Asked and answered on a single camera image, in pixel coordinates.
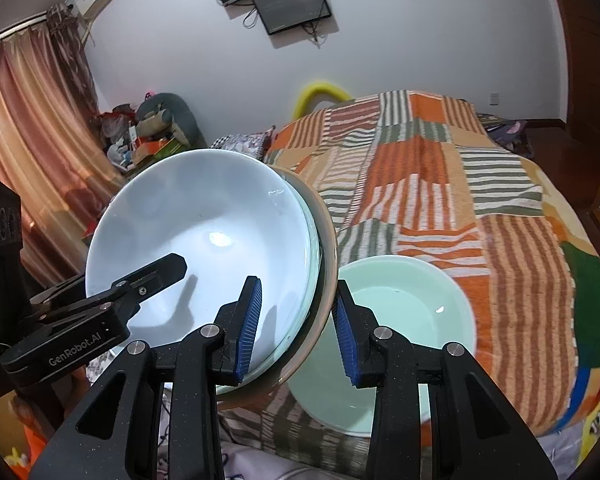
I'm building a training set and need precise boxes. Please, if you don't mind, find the white patterned bowl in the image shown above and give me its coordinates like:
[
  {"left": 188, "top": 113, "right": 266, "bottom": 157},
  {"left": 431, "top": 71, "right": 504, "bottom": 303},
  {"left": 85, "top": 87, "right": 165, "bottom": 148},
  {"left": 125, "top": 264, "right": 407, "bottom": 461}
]
[{"left": 85, "top": 148, "right": 310, "bottom": 366}]

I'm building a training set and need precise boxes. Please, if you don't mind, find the striped patchwork blanket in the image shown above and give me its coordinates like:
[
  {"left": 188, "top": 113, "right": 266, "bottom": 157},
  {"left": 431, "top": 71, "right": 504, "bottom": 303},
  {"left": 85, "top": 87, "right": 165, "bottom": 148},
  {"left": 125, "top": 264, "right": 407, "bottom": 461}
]
[{"left": 220, "top": 89, "right": 600, "bottom": 476}]

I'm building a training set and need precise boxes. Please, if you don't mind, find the yellow cartoon bedsheet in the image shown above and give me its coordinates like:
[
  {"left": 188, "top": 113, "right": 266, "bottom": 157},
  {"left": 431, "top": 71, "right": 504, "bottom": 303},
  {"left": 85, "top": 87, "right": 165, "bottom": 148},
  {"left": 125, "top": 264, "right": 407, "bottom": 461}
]
[{"left": 539, "top": 403, "right": 600, "bottom": 479}]

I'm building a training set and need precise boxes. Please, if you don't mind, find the orange pink curtain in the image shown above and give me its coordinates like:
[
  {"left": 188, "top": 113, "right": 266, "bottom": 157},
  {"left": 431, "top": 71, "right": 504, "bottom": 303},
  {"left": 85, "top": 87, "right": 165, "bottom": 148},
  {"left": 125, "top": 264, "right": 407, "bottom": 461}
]
[{"left": 0, "top": 3, "right": 123, "bottom": 285}]

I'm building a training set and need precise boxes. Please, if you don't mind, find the grey plush toy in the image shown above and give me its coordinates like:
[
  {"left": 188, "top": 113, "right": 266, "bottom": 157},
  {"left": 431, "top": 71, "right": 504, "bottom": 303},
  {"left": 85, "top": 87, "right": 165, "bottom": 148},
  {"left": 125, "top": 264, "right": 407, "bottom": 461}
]
[{"left": 135, "top": 92, "right": 207, "bottom": 148}]

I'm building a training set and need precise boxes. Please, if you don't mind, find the yellow foam tube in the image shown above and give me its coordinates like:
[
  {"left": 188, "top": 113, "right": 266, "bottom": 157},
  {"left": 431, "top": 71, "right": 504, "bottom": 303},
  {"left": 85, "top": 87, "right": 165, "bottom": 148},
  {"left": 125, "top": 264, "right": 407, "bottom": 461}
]
[{"left": 291, "top": 81, "right": 352, "bottom": 120}]

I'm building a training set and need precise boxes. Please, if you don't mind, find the orange sleeve forearm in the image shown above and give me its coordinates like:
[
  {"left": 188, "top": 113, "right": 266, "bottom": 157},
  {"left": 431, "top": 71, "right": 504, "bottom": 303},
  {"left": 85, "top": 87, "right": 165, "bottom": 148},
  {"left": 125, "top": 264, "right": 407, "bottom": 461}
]
[{"left": 0, "top": 398, "right": 52, "bottom": 470}]

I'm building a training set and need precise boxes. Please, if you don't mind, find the mint green plate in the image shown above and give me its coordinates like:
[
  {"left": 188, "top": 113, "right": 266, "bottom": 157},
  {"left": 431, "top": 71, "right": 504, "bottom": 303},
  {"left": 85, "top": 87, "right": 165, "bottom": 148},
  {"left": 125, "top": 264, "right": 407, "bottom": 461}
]
[{"left": 285, "top": 253, "right": 478, "bottom": 437}]

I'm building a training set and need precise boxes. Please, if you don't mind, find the pink ceramic bowl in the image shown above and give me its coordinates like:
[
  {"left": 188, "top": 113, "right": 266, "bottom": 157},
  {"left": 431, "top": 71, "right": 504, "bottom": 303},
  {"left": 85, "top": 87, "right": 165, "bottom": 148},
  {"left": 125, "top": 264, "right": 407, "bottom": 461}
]
[{"left": 216, "top": 166, "right": 338, "bottom": 411}]

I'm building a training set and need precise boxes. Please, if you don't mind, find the small black wall monitor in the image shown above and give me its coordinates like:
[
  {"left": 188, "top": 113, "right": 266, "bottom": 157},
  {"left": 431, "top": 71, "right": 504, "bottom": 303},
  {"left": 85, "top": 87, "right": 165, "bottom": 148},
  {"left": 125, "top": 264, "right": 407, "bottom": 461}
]
[{"left": 252, "top": 0, "right": 332, "bottom": 36}]

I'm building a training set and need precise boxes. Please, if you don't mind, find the mint green bowl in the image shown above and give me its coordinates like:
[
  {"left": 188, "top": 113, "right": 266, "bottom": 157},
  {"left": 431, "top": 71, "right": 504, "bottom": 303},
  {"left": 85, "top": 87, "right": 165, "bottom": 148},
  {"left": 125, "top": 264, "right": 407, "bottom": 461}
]
[{"left": 238, "top": 186, "right": 321, "bottom": 388}]

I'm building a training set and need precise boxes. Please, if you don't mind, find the patterned quilt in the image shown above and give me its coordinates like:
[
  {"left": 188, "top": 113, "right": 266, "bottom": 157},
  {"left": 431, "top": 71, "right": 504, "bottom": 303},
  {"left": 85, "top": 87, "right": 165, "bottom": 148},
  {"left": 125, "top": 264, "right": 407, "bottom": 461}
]
[{"left": 211, "top": 126, "right": 275, "bottom": 162}]

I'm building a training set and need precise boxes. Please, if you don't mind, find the green box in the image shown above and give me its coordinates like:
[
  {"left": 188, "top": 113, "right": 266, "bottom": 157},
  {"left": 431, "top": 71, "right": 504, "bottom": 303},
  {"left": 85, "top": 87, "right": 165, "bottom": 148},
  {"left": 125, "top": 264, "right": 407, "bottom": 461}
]
[{"left": 132, "top": 138, "right": 188, "bottom": 167}]

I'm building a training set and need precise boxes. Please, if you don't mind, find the brown wooden door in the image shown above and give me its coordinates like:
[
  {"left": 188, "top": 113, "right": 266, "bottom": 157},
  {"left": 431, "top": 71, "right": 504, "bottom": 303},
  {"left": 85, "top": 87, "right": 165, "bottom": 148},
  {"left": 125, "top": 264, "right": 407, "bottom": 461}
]
[{"left": 556, "top": 0, "right": 600, "bottom": 207}]

